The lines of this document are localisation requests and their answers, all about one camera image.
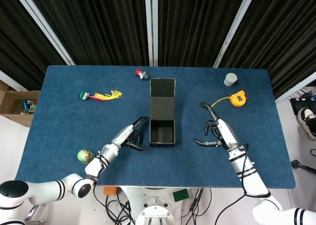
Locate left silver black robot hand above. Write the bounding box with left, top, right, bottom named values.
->
left=111, top=116, right=149, bottom=151

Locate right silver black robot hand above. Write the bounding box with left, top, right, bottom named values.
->
left=193, top=101, right=241, bottom=151

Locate black foldable cardboard box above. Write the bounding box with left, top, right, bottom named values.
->
left=149, top=78, right=177, bottom=148

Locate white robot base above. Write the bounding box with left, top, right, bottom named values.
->
left=120, top=187, right=196, bottom=225

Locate black foot pedal controller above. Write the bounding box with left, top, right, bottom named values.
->
left=290, top=88, right=316, bottom=116

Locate brown cardboard box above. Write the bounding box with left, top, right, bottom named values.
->
left=0, top=80, right=41, bottom=128

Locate yellow tape measure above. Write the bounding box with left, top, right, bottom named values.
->
left=211, top=90, right=247, bottom=109

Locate green painted ornament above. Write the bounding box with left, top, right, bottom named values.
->
left=77, top=149, right=96, bottom=165

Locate small white jar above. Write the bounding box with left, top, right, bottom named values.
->
left=223, top=73, right=239, bottom=87

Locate green yellow feather shuttlecock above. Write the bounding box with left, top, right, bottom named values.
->
left=79, top=89, right=123, bottom=102

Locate blue table cloth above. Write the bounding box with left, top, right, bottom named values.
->
left=14, top=65, right=296, bottom=189

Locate red small figurine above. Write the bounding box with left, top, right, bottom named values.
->
left=135, top=68, right=150, bottom=80

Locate black floor stand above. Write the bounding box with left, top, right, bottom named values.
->
left=290, top=159, right=316, bottom=173

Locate green block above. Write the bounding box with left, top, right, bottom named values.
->
left=172, top=188, right=190, bottom=202

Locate white black sneaker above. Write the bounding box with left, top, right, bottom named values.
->
left=297, top=108, right=316, bottom=141

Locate colourful toy pile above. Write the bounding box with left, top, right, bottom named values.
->
left=22, top=99, right=38, bottom=114

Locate black pleated curtain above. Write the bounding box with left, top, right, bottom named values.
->
left=24, top=0, right=150, bottom=67
left=0, top=0, right=67, bottom=91
left=219, top=0, right=316, bottom=100
left=157, top=0, right=245, bottom=68

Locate black cable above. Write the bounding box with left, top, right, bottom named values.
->
left=105, top=194, right=135, bottom=225
left=185, top=187, right=219, bottom=225

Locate white frame post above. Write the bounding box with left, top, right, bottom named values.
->
left=0, top=70, right=27, bottom=92
left=213, top=0, right=259, bottom=68
left=11, top=0, right=76, bottom=66
left=144, top=0, right=159, bottom=67
left=275, top=71, right=316, bottom=104

